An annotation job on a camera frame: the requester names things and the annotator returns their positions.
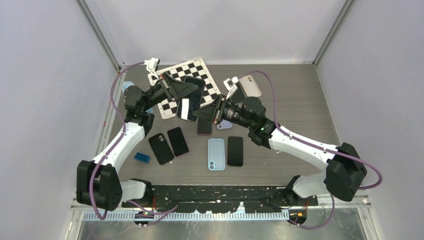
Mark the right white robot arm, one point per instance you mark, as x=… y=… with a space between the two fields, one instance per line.
x=341 y=176

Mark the light blue cased phone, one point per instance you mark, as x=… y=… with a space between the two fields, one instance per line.
x=216 y=155

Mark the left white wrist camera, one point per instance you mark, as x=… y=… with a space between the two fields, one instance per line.
x=151 y=66

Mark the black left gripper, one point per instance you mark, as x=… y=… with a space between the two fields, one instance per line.
x=181 y=89

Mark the lilac cased phone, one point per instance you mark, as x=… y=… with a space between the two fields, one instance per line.
x=224 y=124

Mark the black phone from blue case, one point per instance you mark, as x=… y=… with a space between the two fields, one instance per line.
x=235 y=151

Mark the beige phone case with ring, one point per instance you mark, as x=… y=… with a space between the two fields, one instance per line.
x=249 y=86

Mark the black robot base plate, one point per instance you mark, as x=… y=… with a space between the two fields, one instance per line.
x=220 y=199

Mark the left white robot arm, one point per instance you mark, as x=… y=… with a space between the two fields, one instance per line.
x=97 y=181

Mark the purple edged phone from case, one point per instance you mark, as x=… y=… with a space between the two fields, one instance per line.
x=178 y=142

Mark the blue toy brick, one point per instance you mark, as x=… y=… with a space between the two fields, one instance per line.
x=142 y=158

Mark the dark phone from lilac case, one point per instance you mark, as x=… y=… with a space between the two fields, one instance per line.
x=204 y=128

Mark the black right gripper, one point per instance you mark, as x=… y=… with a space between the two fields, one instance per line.
x=209 y=113

